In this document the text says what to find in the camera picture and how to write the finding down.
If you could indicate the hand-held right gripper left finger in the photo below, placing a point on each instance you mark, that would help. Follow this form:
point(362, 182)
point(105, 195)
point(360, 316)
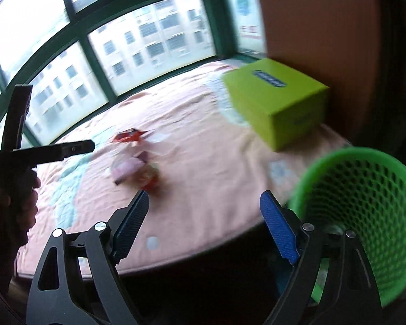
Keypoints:
point(132, 223)

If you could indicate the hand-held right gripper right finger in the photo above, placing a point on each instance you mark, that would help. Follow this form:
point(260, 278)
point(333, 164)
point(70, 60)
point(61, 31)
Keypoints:
point(279, 226)

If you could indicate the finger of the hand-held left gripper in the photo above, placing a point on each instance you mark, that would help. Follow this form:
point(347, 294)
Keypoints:
point(20, 115)
point(67, 150)

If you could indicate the clear golden wrapper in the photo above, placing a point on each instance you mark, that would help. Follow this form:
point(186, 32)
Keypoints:
point(150, 177)

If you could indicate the pink snack wrapper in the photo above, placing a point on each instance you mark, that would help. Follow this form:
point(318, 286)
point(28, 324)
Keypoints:
point(125, 169)

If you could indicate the red snack wrapper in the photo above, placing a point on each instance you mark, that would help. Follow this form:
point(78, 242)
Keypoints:
point(130, 136)

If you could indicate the green mesh plastic basket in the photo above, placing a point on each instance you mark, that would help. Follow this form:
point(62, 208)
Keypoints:
point(375, 210)

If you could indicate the person's left hand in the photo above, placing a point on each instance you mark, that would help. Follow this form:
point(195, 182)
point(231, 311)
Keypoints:
point(28, 210)

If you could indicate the pink printed blanket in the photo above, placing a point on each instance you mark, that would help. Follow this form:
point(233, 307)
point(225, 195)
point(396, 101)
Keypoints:
point(206, 149)

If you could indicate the lime green cardboard box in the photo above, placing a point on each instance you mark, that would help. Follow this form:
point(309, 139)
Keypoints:
point(291, 94)

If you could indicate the grey apartment building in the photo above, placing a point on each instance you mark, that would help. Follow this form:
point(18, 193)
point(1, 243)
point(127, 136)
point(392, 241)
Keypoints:
point(155, 40)

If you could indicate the brown wooden cabinet panel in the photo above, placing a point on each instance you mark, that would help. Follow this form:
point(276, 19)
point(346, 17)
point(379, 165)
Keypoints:
point(318, 23)

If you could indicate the white outdoor air conditioner unit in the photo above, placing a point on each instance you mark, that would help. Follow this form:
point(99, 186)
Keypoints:
point(247, 17)

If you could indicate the green window frame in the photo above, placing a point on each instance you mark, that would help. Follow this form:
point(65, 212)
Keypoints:
point(88, 37)

